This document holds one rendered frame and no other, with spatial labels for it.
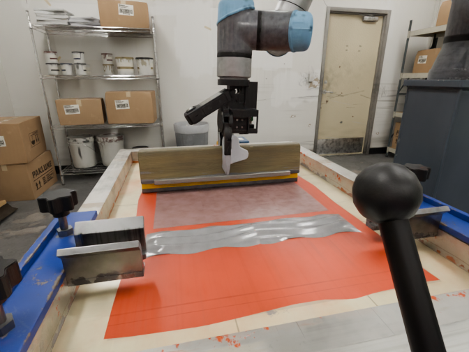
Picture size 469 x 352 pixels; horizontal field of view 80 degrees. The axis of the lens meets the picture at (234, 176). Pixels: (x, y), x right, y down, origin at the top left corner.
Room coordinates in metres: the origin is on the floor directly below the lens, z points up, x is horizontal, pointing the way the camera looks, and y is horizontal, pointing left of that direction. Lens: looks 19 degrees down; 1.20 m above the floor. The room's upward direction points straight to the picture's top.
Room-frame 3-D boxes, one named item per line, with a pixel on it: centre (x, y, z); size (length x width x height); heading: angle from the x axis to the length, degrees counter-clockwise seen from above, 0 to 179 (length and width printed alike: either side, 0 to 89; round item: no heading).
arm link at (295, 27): (0.67, -0.10, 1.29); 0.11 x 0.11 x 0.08; 86
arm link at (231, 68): (0.66, 0.00, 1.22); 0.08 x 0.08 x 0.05
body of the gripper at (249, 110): (0.66, 0.00, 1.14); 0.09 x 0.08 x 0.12; 103
